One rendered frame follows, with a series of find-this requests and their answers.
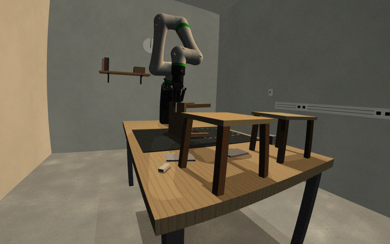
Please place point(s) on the small beige rectangular block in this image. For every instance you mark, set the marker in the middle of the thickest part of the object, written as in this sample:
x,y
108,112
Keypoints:
x,y
164,167

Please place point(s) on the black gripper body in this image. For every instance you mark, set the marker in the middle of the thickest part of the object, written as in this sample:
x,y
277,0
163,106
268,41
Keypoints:
x,y
177,80

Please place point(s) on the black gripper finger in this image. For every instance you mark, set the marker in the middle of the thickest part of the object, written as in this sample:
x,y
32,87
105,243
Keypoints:
x,y
180,95
174,97

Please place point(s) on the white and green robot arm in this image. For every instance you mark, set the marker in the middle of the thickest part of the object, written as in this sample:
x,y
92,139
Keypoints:
x,y
180,55

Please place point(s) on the black rectangular mat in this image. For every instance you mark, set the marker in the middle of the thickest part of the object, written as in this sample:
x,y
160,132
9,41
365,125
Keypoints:
x,y
154,140

